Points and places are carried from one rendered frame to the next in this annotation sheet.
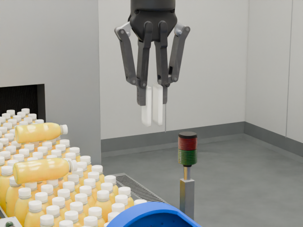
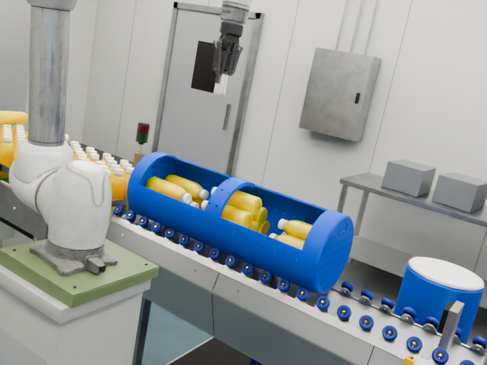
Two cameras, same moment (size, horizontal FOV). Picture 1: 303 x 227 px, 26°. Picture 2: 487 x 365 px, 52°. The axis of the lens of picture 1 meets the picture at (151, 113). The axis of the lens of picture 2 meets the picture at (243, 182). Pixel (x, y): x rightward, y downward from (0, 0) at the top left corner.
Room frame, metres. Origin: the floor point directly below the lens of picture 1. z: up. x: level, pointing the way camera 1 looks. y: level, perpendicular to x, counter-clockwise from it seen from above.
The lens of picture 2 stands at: (-0.42, 0.82, 1.65)
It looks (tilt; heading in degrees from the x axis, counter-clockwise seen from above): 13 degrees down; 327
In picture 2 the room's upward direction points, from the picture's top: 11 degrees clockwise
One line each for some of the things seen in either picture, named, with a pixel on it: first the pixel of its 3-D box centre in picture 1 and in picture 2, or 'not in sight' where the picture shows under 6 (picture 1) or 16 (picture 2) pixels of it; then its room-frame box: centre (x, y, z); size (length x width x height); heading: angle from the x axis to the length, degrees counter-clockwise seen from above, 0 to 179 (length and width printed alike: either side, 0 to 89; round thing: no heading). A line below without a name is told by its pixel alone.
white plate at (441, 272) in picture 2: not in sight; (445, 272); (0.67, -0.87, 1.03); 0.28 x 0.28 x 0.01
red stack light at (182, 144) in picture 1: (187, 142); (143, 129); (2.09, -0.12, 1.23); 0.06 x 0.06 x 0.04
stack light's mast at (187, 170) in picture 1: (187, 156); (141, 137); (2.09, -0.12, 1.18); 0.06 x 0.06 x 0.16
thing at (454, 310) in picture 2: not in sight; (447, 328); (0.39, -0.51, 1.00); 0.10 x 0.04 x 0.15; 115
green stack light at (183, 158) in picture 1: (187, 155); (142, 137); (2.09, -0.12, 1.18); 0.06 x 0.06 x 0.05
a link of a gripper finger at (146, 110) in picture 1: (146, 105); (219, 84); (1.11, 0.01, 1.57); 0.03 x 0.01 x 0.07; 20
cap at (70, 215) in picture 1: (71, 216); not in sight; (1.78, 0.23, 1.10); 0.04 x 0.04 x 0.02
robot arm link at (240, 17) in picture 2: not in sight; (234, 14); (1.11, 0.00, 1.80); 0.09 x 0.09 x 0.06
